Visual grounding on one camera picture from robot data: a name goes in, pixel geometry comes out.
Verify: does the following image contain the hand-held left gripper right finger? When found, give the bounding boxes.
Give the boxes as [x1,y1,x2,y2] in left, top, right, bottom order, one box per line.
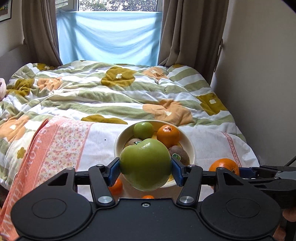
[171,158,249,207]

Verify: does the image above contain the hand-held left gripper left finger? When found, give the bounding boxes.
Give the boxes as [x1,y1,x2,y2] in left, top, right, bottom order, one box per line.
[45,157,121,208]

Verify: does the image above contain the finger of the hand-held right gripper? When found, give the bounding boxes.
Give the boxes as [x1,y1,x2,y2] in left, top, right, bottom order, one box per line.
[238,165,296,181]

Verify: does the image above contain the brown kiwi with green sticker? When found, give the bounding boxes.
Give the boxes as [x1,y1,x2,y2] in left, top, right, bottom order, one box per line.
[127,138,143,147]
[168,145,190,166]

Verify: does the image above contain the large orange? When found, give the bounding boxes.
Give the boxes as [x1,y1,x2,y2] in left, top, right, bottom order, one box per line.
[208,158,240,186]
[157,124,180,149]

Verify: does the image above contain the cream ceramic bowl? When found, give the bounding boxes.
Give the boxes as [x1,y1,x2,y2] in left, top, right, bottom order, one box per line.
[114,120,197,189]

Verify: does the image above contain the green apple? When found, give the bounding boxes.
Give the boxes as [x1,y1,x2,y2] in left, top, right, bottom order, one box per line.
[119,138,172,192]
[133,122,154,141]

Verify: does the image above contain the person's right hand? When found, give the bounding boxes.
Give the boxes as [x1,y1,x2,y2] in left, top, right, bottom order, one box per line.
[275,208,296,240]

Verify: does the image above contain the white and pink floral cloth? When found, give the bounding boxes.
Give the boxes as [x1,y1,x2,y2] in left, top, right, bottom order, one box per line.
[0,116,260,241]

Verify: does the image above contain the floral striped quilt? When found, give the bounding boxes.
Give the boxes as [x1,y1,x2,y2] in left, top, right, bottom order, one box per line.
[0,60,247,189]

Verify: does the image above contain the light blue window cloth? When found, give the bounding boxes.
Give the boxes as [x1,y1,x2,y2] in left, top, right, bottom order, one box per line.
[56,10,162,67]

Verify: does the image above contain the brown curtain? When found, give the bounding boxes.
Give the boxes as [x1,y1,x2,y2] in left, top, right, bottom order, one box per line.
[158,0,230,82]
[22,0,63,67]

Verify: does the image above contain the pink plush toy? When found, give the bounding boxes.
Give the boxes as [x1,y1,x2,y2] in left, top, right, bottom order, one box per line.
[0,77,7,102]

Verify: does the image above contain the grey bed headboard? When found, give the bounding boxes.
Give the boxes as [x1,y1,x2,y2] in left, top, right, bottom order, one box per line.
[0,43,31,87]

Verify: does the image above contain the window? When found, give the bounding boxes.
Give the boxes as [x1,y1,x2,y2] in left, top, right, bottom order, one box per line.
[55,0,165,13]

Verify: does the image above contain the framed wall picture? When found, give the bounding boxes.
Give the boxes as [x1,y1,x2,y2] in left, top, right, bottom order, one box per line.
[0,0,12,23]

